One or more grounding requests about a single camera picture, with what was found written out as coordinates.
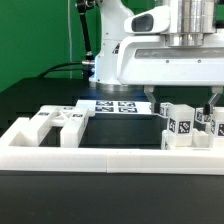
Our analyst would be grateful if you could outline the right white marker cube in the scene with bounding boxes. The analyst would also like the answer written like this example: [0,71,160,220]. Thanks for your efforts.
[195,108,204,122]

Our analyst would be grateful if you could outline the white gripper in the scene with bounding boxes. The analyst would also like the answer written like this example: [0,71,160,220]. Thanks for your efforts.
[117,9,224,115]

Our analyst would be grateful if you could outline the black cables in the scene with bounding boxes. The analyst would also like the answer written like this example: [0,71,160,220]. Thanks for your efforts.
[37,61,91,79]

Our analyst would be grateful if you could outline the left white marker cube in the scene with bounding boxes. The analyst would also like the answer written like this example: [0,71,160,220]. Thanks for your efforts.
[159,102,171,118]

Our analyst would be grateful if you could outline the white marker base plate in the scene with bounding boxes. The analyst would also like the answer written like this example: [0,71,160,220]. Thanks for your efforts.
[76,100,154,115]

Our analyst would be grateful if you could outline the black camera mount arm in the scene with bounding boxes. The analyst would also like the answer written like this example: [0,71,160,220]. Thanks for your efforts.
[75,0,95,68]

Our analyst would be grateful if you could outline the white chair seat part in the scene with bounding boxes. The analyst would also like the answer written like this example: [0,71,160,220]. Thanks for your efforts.
[161,128,209,150]

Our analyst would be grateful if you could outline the white marker cube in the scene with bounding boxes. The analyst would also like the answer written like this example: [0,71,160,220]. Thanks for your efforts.
[195,108,204,122]
[159,102,171,118]

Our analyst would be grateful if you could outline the white U-shaped boundary frame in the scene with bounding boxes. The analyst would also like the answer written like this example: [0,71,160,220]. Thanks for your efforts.
[0,118,224,175]

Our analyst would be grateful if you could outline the white vertical cable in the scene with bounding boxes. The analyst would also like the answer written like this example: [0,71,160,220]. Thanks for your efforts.
[67,0,74,80]

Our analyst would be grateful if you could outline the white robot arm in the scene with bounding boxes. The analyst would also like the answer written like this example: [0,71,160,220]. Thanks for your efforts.
[89,0,224,114]

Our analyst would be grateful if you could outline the white chair back part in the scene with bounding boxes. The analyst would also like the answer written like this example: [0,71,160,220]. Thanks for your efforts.
[21,105,95,148]

